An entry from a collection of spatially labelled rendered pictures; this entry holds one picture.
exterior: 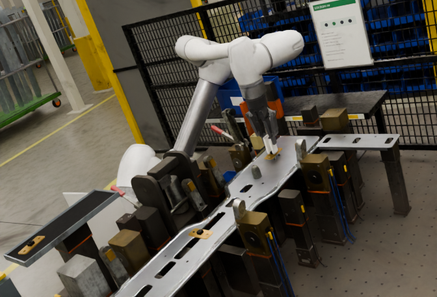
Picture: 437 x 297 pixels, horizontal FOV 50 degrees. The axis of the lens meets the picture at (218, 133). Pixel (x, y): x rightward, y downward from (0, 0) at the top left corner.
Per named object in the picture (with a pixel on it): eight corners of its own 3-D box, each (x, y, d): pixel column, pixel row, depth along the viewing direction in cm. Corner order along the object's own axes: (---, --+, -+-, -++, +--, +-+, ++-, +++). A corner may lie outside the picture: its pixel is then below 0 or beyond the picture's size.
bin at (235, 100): (264, 116, 217) (255, 90, 213) (220, 113, 240) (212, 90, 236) (286, 100, 226) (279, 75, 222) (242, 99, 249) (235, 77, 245)
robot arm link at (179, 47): (188, 30, 204) (215, 41, 211) (174, 28, 220) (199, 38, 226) (179, 59, 206) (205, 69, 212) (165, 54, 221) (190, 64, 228)
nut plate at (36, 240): (25, 254, 139) (23, 251, 138) (17, 254, 141) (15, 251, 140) (45, 236, 145) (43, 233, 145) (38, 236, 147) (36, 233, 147)
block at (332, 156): (361, 227, 175) (344, 161, 166) (331, 223, 183) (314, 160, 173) (368, 215, 180) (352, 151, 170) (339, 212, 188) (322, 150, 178)
